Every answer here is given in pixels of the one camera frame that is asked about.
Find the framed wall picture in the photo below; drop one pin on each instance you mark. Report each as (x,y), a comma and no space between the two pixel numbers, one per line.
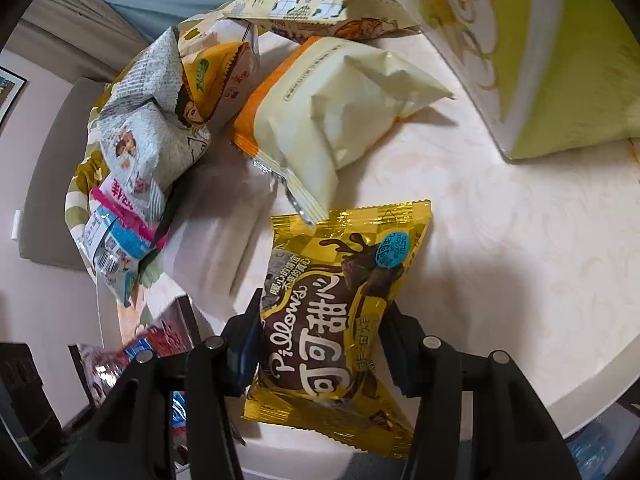
(7,90)

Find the cream and orange snack packet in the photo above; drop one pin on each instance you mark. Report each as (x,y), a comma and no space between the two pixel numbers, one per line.
(310,125)

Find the floral striped blanket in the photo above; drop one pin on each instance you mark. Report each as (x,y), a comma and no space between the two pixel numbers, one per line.
(87,170)

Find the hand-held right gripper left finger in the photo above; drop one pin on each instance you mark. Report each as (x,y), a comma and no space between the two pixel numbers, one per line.
(247,355)

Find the grey newspaper-print snack packet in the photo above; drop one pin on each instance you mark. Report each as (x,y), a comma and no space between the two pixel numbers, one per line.
(145,150)

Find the dark wooden cabinet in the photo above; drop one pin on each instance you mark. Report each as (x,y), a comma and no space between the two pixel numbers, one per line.
(25,395)

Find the yellow-orange small snack packet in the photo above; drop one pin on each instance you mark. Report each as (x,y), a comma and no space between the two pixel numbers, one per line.
(220,75)

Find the green cardboard box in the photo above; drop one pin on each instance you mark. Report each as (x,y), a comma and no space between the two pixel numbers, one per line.
(550,60)

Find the grey padded headboard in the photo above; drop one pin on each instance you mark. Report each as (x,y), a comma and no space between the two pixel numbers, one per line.
(55,170)

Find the yellow chocolate snack packet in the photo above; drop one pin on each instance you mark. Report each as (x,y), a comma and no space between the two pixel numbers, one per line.
(325,310)

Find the red and blue snack packet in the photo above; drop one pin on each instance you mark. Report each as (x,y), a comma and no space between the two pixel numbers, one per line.
(165,332)

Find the white wall switch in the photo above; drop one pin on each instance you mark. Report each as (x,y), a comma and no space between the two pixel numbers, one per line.
(17,224)

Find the pink and blue snack packet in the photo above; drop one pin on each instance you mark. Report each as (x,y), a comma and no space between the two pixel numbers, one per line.
(120,245)

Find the beige curtain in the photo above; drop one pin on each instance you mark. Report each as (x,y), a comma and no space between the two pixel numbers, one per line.
(75,25)

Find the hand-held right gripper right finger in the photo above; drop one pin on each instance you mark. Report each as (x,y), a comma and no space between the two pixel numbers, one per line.
(404,379)

